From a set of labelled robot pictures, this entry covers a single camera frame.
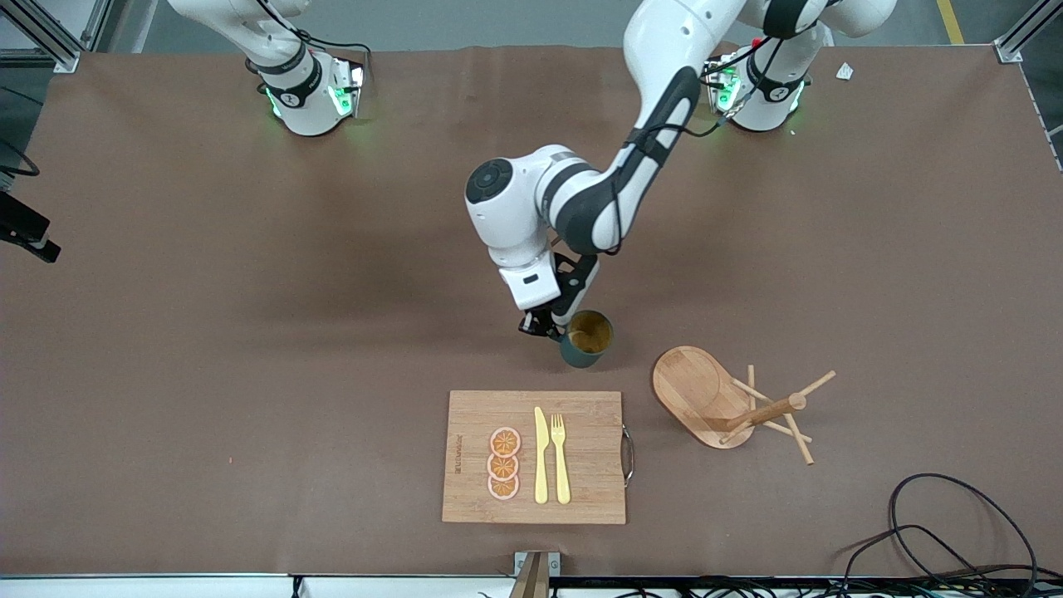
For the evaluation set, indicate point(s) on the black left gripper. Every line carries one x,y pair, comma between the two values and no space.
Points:
541,324

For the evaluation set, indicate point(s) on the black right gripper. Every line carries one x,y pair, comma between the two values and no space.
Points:
17,219

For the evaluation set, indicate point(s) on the dark green cup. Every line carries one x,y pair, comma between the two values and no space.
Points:
588,345

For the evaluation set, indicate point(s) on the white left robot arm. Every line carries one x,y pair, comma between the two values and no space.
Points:
515,199

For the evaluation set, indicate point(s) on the wooden cup rack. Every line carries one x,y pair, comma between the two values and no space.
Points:
689,386

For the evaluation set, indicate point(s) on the orange slice toy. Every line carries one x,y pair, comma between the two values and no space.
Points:
505,441
503,488

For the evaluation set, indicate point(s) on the yellow plastic knife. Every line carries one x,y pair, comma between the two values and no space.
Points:
541,465

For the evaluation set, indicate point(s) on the wooden cutting board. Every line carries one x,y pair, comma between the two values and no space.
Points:
590,465

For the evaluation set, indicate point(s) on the yellow plastic fork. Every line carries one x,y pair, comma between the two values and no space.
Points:
561,473

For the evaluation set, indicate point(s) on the brown table cover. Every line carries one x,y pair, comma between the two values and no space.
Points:
166,332

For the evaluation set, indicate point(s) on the small white paper scrap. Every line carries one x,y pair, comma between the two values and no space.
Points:
845,71

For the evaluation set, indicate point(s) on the aluminium frame profile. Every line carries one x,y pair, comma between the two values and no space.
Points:
50,41
1017,41

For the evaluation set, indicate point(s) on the metal table edge bracket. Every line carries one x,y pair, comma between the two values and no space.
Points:
536,577

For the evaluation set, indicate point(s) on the white table edge rail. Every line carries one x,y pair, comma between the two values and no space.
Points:
166,588

